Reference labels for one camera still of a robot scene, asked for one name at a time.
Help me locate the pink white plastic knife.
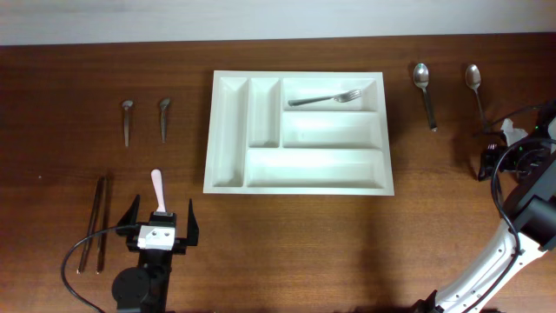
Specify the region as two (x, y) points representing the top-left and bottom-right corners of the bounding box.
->
(150, 169), (167, 213)

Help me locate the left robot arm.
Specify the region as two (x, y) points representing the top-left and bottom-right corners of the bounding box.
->
(111, 196), (200, 312)

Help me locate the large steel spoon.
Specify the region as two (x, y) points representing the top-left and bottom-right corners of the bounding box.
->
(465, 64), (489, 132)
(413, 63), (438, 132)

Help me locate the small steel teaspoon left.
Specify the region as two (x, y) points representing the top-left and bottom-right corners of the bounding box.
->
(122, 100), (134, 148)

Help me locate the steel fork in tray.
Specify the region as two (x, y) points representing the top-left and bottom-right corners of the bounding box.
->
(288, 90), (362, 107)

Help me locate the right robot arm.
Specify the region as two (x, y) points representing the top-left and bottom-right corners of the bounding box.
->
(409, 135), (555, 313)

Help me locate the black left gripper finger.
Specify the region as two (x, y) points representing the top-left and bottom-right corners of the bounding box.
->
(187, 199), (200, 246)
(117, 195), (141, 227)

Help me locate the white plastic cutlery tray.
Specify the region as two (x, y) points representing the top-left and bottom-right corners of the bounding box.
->
(203, 70), (394, 196)

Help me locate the small steel teaspoon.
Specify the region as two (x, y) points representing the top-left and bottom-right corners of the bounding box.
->
(122, 100), (134, 148)
(159, 97), (171, 143)

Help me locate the small steel teaspoon right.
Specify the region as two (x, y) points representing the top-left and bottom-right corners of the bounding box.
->
(159, 97), (171, 143)

